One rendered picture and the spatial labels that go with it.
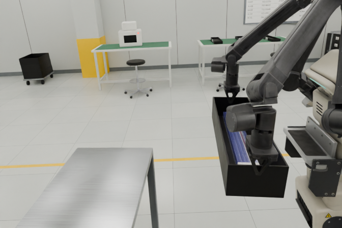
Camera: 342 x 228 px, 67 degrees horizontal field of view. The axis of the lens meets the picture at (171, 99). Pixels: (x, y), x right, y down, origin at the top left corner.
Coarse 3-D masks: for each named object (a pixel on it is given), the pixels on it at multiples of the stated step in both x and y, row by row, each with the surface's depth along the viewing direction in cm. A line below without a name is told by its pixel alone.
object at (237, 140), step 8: (224, 112) 125; (224, 120) 120; (232, 136) 103; (240, 136) 103; (232, 144) 98; (240, 144) 98; (232, 152) 98; (240, 152) 92; (240, 160) 88; (248, 160) 88; (256, 160) 88
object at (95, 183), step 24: (72, 168) 132; (96, 168) 131; (120, 168) 130; (144, 168) 130; (48, 192) 116; (72, 192) 115; (96, 192) 115; (120, 192) 114; (24, 216) 103; (48, 216) 103; (72, 216) 102; (96, 216) 102; (120, 216) 101
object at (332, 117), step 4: (336, 108) 75; (340, 108) 74; (332, 112) 75; (336, 112) 73; (340, 112) 72; (332, 116) 74; (336, 116) 72; (340, 116) 71; (332, 120) 73; (336, 120) 72; (340, 120) 71; (332, 124) 74; (336, 124) 72; (340, 124) 71; (332, 128) 74; (336, 128) 73; (340, 128) 71; (336, 132) 74; (340, 132) 72; (340, 136) 75
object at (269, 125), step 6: (252, 108) 67; (258, 108) 67; (264, 108) 67; (270, 108) 67; (258, 114) 67; (264, 114) 66; (270, 114) 65; (258, 120) 67; (264, 120) 66; (270, 120) 66; (258, 126) 68; (264, 126) 67; (270, 126) 67
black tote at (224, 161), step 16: (224, 128) 117; (224, 144) 85; (224, 160) 81; (224, 176) 81; (240, 176) 75; (256, 176) 75; (272, 176) 75; (240, 192) 77; (256, 192) 77; (272, 192) 77
